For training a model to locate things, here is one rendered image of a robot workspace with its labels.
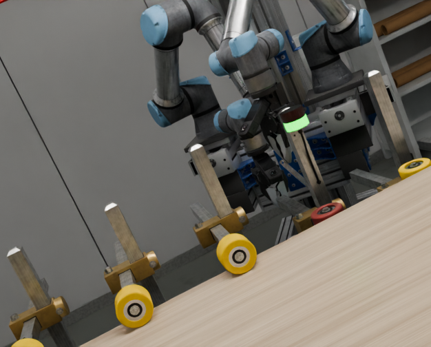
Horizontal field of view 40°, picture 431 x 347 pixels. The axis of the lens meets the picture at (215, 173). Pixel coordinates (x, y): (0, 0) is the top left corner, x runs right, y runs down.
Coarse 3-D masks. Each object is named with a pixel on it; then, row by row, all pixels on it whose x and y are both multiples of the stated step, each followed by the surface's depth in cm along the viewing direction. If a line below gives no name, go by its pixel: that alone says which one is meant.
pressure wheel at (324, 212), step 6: (324, 204) 148; (330, 204) 146; (336, 204) 144; (318, 210) 146; (324, 210) 144; (330, 210) 144; (336, 210) 141; (342, 210) 142; (312, 216) 144; (318, 216) 142; (324, 216) 141; (330, 216) 141; (318, 222) 142
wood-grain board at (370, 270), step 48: (384, 192) 141; (288, 240) 138; (336, 240) 127; (384, 240) 117; (192, 288) 135; (240, 288) 124; (288, 288) 115; (336, 288) 107; (384, 288) 100; (144, 336) 123; (192, 336) 114; (240, 336) 106; (288, 336) 99; (336, 336) 93; (384, 336) 88
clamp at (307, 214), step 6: (336, 198) 159; (342, 204) 157; (312, 210) 159; (306, 216) 156; (294, 222) 159; (300, 222) 155; (306, 222) 156; (312, 222) 156; (300, 228) 156; (306, 228) 156
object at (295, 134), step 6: (288, 108) 150; (294, 108) 147; (294, 120) 146; (306, 126) 147; (294, 132) 152; (300, 132) 148; (294, 138) 152; (306, 150) 152; (312, 162) 153; (318, 180) 155
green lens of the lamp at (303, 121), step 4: (304, 116) 147; (296, 120) 146; (300, 120) 146; (304, 120) 146; (284, 124) 148; (288, 124) 147; (292, 124) 146; (296, 124) 146; (300, 124) 146; (304, 124) 146; (288, 128) 147; (292, 128) 147; (296, 128) 146; (300, 128) 146
